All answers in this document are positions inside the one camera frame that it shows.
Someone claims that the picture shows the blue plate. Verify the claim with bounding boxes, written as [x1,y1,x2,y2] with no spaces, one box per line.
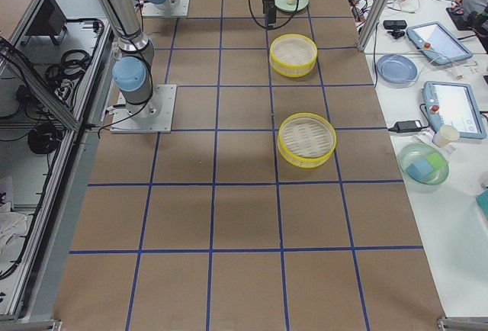
[376,54,418,87]

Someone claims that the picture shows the black power adapter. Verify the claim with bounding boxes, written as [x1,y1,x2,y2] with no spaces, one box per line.
[388,120,429,133]

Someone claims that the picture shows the aluminium frame post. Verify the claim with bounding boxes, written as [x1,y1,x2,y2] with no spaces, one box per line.
[356,0,387,52]

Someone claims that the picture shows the green glass bowl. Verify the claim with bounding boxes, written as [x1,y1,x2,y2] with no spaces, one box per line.
[398,143,449,185]

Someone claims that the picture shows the blue teach pendant far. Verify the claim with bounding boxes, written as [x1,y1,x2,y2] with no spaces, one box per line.
[406,21,473,65]

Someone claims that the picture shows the blue teach pendant near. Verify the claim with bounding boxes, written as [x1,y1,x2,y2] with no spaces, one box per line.
[422,81,487,140]

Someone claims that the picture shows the white crumpled cloth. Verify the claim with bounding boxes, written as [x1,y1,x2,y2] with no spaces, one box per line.
[0,174,30,255]

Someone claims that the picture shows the paper cup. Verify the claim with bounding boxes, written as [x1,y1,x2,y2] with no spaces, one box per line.
[432,125,460,147]

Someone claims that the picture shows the black webcam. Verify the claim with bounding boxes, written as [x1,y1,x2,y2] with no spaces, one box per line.
[383,20,407,40]

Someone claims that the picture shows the light green plate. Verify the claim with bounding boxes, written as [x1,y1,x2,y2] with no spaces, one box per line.
[274,0,309,13]

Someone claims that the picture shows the blue teach pendant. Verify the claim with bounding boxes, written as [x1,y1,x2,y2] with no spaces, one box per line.
[422,81,487,140]
[406,21,473,65]

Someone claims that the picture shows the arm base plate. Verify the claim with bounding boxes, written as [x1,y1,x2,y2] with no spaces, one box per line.
[110,85,177,133]
[143,0,190,18]

